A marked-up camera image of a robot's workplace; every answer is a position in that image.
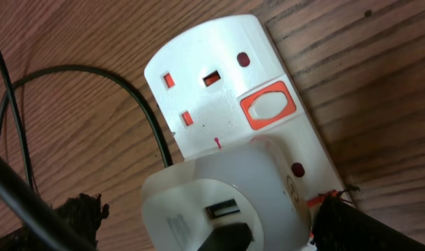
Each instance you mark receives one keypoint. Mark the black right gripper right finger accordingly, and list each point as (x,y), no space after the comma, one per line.
(340,227)

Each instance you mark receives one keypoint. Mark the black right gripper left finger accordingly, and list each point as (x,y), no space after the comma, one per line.
(72,226)

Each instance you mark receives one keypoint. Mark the white charger plug adapter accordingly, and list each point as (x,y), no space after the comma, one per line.
(242,198)

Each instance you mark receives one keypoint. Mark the white power strip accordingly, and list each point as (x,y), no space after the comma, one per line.
(221,84)

